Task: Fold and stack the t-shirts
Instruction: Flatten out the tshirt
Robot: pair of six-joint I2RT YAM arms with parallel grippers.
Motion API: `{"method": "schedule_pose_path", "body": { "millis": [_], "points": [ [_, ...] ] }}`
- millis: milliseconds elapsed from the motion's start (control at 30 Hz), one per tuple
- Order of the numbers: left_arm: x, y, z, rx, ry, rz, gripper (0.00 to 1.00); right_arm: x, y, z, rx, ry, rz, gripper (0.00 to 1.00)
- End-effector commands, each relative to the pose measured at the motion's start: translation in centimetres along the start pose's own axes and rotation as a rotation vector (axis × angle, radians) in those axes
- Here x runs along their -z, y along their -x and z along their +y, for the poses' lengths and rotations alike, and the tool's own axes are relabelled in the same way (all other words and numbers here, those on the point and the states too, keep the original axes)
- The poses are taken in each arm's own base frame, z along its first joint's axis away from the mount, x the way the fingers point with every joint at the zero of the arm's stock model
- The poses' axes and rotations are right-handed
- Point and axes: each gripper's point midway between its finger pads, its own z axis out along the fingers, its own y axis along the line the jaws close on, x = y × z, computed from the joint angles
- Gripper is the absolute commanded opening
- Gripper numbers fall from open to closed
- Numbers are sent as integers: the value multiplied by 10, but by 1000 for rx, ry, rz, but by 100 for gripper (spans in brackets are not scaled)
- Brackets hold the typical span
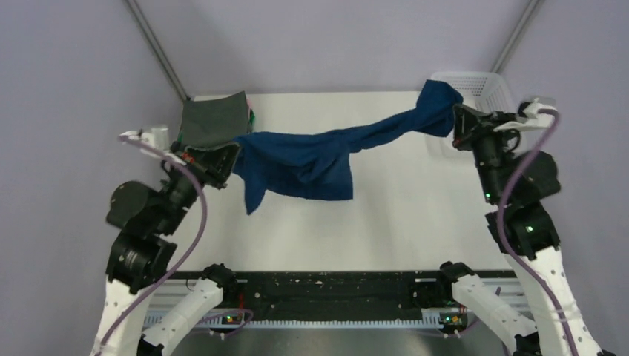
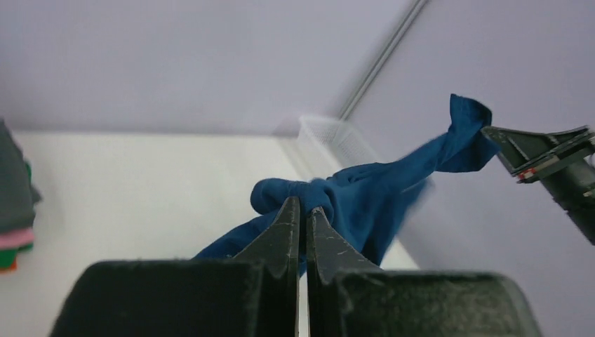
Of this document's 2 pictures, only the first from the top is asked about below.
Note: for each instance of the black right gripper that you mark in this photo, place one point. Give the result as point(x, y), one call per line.
point(465, 117)

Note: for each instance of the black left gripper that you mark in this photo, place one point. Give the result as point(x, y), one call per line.
point(219, 162)

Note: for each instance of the dark blue t shirt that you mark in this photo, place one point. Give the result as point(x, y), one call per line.
point(317, 166)

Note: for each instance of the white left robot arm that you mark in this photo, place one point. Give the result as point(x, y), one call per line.
point(140, 260)

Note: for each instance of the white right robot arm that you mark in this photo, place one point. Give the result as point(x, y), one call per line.
point(516, 175)

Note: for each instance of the white perforated plastic basket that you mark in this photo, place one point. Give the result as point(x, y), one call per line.
point(483, 91)

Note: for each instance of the folded grey t shirt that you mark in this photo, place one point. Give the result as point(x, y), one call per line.
point(209, 123)

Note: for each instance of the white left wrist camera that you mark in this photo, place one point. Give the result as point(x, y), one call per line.
point(153, 141)

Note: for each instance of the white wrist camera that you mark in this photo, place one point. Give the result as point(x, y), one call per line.
point(534, 113)
point(153, 141)

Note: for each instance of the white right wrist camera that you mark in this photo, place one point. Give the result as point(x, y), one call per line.
point(534, 113)

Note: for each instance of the right aluminium frame post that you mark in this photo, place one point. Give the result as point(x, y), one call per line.
point(517, 34)

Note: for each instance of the aluminium frame post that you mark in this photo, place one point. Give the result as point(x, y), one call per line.
point(156, 48)
point(517, 34)

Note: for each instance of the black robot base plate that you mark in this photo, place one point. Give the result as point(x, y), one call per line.
point(338, 295)

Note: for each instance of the white slotted cable duct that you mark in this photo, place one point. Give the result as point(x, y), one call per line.
point(430, 320)

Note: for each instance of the left aluminium frame post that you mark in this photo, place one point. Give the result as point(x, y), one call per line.
point(156, 48)

